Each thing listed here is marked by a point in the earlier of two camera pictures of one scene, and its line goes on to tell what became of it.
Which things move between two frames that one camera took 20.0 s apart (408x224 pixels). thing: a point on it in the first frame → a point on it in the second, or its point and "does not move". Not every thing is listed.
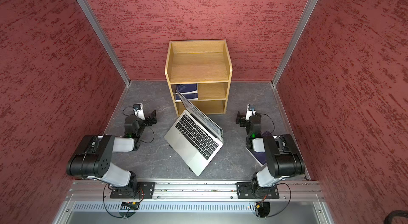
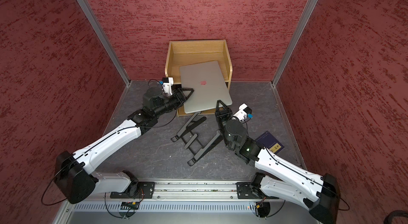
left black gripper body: x=148 y=122 → x=176 y=101
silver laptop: x=195 y=138 → x=206 y=79
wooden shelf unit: x=201 y=71 does not move
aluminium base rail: x=288 y=190 does not move
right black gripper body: x=241 y=118 → x=222 y=118
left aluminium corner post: x=95 y=23 does not move
